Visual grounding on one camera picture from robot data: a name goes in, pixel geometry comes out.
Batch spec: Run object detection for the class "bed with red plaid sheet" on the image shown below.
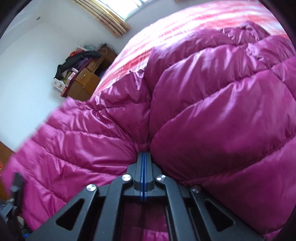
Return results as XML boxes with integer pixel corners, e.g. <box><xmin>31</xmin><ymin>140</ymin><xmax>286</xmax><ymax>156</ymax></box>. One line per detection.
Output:
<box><xmin>92</xmin><ymin>0</ymin><xmax>287</xmax><ymax>102</ymax></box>

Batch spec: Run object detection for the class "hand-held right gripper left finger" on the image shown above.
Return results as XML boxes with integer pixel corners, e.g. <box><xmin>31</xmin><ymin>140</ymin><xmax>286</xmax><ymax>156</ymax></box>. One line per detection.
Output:
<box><xmin>31</xmin><ymin>152</ymin><xmax>145</xmax><ymax>241</ymax></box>

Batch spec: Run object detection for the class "white printed box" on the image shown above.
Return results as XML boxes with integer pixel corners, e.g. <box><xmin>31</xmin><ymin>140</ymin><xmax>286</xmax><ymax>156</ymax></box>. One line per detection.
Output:
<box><xmin>54</xmin><ymin>77</ymin><xmax>65</xmax><ymax>91</ymax></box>

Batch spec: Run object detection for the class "wooden desk with drawers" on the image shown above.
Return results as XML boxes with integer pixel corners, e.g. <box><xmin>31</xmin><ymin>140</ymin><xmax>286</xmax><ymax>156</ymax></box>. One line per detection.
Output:
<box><xmin>60</xmin><ymin>45</ymin><xmax>118</xmax><ymax>102</ymax></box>

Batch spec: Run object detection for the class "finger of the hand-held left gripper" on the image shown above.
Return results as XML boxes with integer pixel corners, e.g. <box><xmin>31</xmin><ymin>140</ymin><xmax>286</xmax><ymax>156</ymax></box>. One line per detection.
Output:
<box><xmin>10</xmin><ymin>173</ymin><xmax>25</xmax><ymax>205</ymax></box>

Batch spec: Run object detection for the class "beige patterned curtain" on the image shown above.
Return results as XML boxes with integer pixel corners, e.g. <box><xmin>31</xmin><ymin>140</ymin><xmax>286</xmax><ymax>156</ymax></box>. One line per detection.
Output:
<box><xmin>73</xmin><ymin>0</ymin><xmax>131</xmax><ymax>39</ymax></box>

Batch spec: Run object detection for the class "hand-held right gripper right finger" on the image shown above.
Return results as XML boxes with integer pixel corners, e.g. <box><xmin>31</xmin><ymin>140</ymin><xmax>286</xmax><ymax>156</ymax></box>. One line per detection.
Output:
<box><xmin>143</xmin><ymin>152</ymin><xmax>264</xmax><ymax>241</ymax></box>

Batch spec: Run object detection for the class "black clothes pile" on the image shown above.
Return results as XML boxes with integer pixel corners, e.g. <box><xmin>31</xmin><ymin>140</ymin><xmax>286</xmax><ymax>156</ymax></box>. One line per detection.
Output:
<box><xmin>54</xmin><ymin>50</ymin><xmax>102</xmax><ymax>79</ymax></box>

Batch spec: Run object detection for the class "magenta puffer jacket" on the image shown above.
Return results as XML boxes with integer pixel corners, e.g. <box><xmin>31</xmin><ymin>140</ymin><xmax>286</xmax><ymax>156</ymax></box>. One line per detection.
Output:
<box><xmin>0</xmin><ymin>21</ymin><xmax>296</xmax><ymax>241</ymax></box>

